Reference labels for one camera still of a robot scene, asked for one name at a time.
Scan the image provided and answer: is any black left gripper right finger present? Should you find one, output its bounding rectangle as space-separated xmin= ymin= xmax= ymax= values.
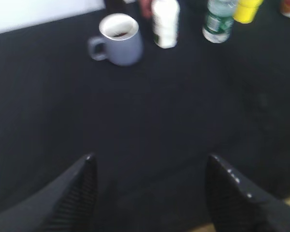
xmin=205 ymin=155 xmax=290 ymax=232

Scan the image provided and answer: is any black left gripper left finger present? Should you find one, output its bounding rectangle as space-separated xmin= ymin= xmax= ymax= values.
xmin=0 ymin=153 xmax=98 ymax=232

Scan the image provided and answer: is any grey ceramic mug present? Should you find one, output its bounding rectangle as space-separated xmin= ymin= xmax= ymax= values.
xmin=87 ymin=13 xmax=143 ymax=66

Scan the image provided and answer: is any yellow paper cup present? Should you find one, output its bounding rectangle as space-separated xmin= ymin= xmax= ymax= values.
xmin=233 ymin=0 xmax=263 ymax=24

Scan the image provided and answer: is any dark red cup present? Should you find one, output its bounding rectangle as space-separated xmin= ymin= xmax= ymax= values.
xmin=138 ymin=0 xmax=152 ymax=19

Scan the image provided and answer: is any clear water bottle green label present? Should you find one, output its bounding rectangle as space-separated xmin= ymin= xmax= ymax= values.
xmin=203 ymin=0 xmax=238 ymax=44

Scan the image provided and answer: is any white plastic milk bottle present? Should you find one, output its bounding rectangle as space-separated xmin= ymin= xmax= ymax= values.
xmin=151 ymin=0 xmax=180 ymax=49

